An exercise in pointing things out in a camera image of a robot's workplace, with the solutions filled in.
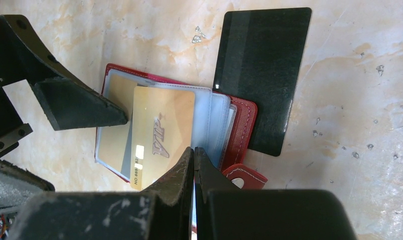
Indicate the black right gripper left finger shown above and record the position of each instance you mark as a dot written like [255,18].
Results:
[162,211]

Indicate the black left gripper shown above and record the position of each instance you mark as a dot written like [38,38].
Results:
[67,102]

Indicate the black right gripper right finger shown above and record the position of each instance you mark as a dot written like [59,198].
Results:
[227,212]

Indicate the red leather card holder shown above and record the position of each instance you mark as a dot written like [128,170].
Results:
[243,123]

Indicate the gold VIP card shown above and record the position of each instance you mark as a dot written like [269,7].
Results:
[162,123]

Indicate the black card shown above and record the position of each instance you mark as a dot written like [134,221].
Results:
[259,59]

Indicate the gold card in holder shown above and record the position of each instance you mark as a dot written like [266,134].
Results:
[112,140]

